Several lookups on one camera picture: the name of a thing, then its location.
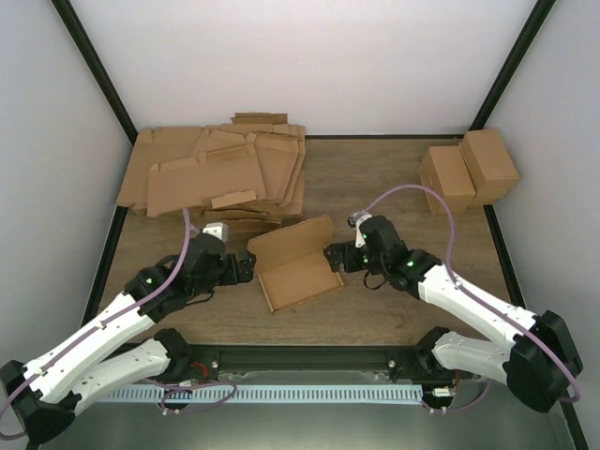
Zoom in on cardboard box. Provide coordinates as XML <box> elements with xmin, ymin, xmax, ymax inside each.
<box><xmin>419</xmin><ymin>145</ymin><xmax>475</xmax><ymax>213</ymax></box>
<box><xmin>459</xmin><ymin>129</ymin><xmax>519</xmax><ymax>206</ymax></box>
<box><xmin>247</xmin><ymin>215</ymin><xmax>343</xmax><ymax>313</ymax></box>

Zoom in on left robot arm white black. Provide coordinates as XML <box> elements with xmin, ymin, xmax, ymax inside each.
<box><xmin>1</xmin><ymin>232</ymin><xmax>256</xmax><ymax>445</ymax></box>

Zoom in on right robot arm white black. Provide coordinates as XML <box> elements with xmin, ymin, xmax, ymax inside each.
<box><xmin>323</xmin><ymin>213</ymin><xmax>583</xmax><ymax>413</ymax></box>

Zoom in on stack of flat cardboard blanks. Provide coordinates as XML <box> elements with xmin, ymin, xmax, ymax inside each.
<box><xmin>116</xmin><ymin>112</ymin><xmax>307</xmax><ymax>233</ymax></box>

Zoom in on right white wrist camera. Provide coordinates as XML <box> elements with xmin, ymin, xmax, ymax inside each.
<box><xmin>348</xmin><ymin>211</ymin><xmax>371</xmax><ymax>248</ymax></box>

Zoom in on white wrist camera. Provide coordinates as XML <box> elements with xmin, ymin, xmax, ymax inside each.
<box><xmin>202</xmin><ymin>222</ymin><xmax>229</xmax><ymax>243</ymax></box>
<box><xmin>348</xmin><ymin>211</ymin><xmax>371</xmax><ymax>248</ymax></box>

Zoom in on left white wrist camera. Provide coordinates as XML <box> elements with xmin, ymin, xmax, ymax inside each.
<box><xmin>202</xmin><ymin>222</ymin><xmax>229</xmax><ymax>243</ymax></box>

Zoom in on black aluminium frame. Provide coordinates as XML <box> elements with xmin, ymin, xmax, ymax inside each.
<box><xmin>52</xmin><ymin>1</ymin><xmax>588</xmax><ymax>449</ymax></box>

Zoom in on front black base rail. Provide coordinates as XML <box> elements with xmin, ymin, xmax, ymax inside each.
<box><xmin>60</xmin><ymin>344</ymin><xmax>554</xmax><ymax>376</ymax></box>

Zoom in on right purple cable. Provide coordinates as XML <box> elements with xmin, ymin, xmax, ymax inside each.
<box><xmin>365</xmin><ymin>185</ymin><xmax>585</xmax><ymax>414</ymax></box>

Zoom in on purple cable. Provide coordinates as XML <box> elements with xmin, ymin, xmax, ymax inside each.
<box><xmin>0</xmin><ymin>207</ymin><xmax>238</xmax><ymax>437</ymax></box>
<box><xmin>365</xmin><ymin>185</ymin><xmax>585</xmax><ymax>414</ymax></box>

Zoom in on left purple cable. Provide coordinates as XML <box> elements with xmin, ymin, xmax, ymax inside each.
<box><xmin>0</xmin><ymin>207</ymin><xmax>238</xmax><ymax>437</ymax></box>

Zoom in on light blue slotted cable duct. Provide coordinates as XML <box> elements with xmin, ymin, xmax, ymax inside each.
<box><xmin>96</xmin><ymin>384</ymin><xmax>424</xmax><ymax>404</ymax></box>

